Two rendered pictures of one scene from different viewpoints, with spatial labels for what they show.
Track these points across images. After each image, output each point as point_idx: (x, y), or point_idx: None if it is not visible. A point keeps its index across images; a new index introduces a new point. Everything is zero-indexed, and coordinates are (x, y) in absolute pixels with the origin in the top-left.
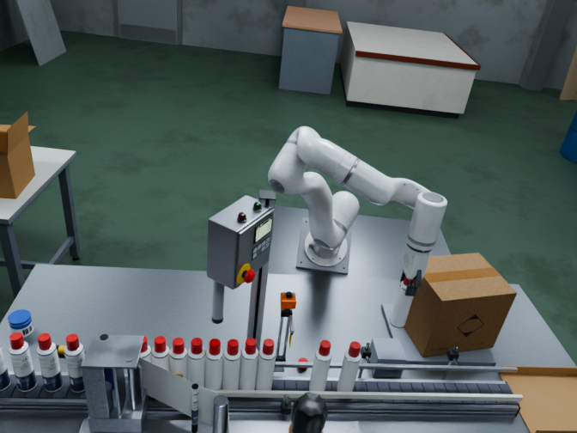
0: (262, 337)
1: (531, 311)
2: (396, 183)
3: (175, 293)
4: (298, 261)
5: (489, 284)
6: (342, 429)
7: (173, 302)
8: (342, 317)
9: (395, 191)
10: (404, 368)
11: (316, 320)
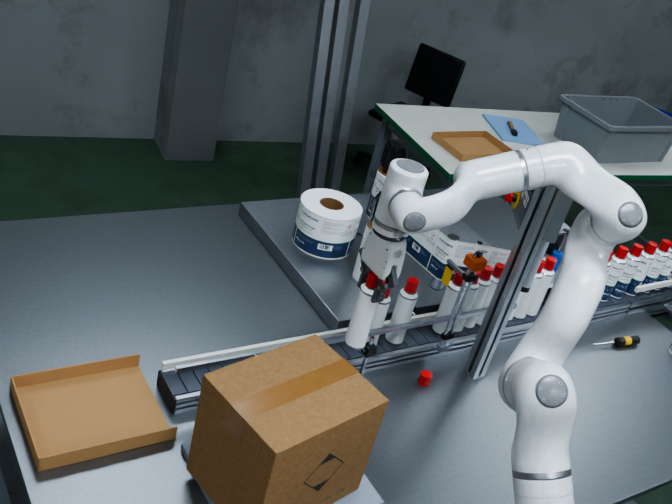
0: (491, 406)
1: None
2: (461, 168)
3: (634, 436)
4: None
5: (250, 378)
6: (349, 312)
7: (619, 422)
8: (425, 467)
9: (455, 173)
10: None
11: (453, 451)
